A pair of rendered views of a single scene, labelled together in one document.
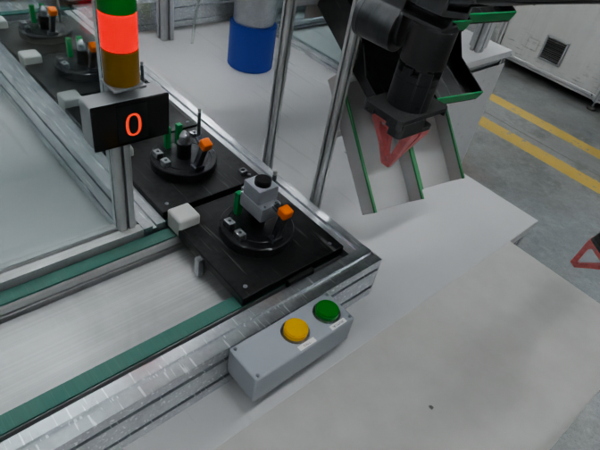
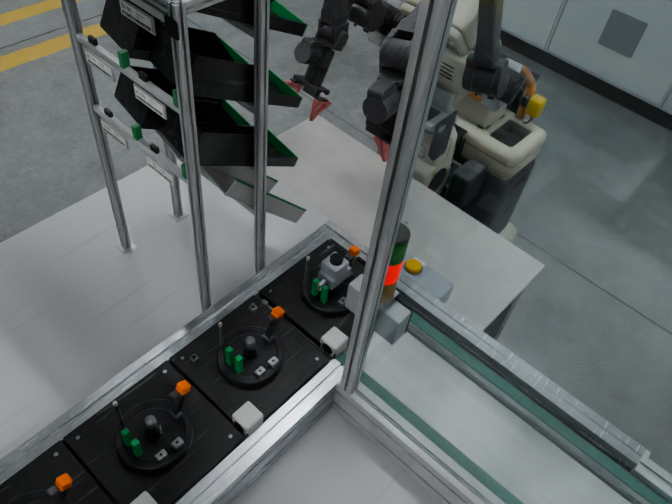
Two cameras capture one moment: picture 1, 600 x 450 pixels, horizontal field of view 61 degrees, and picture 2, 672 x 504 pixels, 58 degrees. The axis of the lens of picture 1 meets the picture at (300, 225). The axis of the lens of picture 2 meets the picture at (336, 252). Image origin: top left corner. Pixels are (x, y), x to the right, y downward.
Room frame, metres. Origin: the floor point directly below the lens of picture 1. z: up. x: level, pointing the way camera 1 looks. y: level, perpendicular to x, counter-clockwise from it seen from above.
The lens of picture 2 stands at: (0.82, 0.96, 2.10)
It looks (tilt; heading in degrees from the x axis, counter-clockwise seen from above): 48 degrees down; 264
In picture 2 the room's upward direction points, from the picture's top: 9 degrees clockwise
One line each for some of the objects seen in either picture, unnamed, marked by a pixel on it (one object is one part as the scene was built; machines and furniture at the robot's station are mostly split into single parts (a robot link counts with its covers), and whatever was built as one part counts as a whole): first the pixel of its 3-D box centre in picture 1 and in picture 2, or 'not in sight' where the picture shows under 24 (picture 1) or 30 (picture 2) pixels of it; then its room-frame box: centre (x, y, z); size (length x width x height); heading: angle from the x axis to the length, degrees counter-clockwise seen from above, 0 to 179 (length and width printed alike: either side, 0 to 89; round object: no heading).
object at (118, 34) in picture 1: (118, 28); not in sight; (0.66, 0.29, 1.33); 0.05 x 0.05 x 0.05
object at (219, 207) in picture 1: (255, 235); (330, 294); (0.73, 0.08, 0.96); 0.24 x 0.24 x 0.02; 49
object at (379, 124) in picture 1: (401, 135); (384, 140); (0.64, -0.11, 1.28); 0.07 x 0.07 x 0.09; 49
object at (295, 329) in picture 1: (295, 330); not in sight; (0.52, -0.03, 0.96); 0.04 x 0.04 x 0.02
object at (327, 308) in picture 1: (326, 312); not in sight; (0.58, -0.07, 0.96); 0.04 x 0.04 x 0.02
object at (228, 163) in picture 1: (183, 146); (250, 348); (0.90, 0.27, 1.01); 0.24 x 0.24 x 0.13; 49
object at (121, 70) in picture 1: (120, 63); not in sight; (0.66, 0.29, 1.28); 0.05 x 0.05 x 0.05
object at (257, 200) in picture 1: (257, 191); (332, 270); (0.73, 0.09, 1.06); 0.08 x 0.04 x 0.07; 49
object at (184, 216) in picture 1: (183, 220); (334, 342); (0.72, 0.22, 0.97); 0.05 x 0.05 x 0.04; 49
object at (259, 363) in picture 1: (292, 342); not in sight; (0.52, -0.03, 0.93); 0.21 x 0.07 x 0.06; 139
